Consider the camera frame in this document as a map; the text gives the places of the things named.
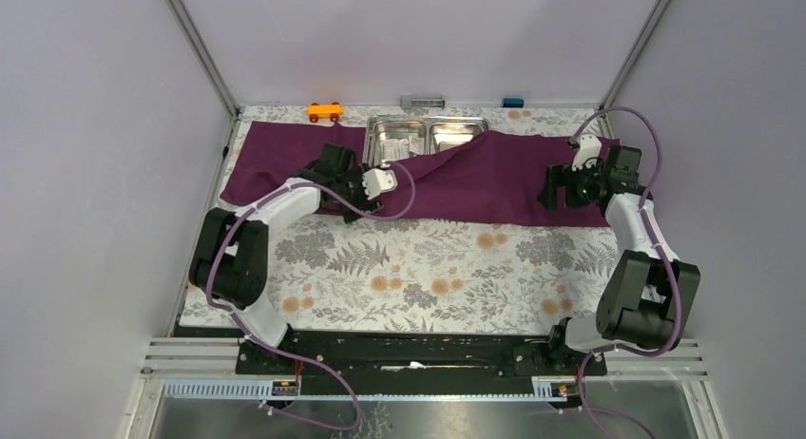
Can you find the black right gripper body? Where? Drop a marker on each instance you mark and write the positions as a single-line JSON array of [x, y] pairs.
[[582, 184]]

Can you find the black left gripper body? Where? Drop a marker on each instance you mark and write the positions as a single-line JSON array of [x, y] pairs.
[[352, 187]]

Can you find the blue plastic block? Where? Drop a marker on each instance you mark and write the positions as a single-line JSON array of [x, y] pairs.
[[512, 102]]

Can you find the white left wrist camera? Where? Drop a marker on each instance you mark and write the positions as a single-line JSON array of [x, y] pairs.
[[377, 181]]

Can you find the purple cloth wrap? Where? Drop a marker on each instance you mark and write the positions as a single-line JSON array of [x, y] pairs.
[[495, 178]]

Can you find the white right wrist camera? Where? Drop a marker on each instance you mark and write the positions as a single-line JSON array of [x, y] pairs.
[[587, 149]]

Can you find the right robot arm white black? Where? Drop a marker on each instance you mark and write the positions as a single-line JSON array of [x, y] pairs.
[[649, 295]]

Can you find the perforated steel instrument tray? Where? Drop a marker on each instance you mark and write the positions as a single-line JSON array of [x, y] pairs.
[[399, 137]]

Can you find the white sterile packets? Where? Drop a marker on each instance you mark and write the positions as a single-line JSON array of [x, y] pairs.
[[401, 149]]

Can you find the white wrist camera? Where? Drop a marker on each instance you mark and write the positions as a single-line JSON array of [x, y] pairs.
[[587, 149], [377, 181]]

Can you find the slotted grey cable duct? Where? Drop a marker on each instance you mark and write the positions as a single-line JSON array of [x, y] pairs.
[[534, 390]]

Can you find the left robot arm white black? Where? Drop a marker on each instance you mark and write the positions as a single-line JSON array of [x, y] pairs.
[[230, 261]]

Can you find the orange toy car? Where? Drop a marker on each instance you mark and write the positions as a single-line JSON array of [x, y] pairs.
[[316, 112]]

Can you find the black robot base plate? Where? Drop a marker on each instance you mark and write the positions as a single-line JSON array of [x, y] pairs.
[[402, 361]]

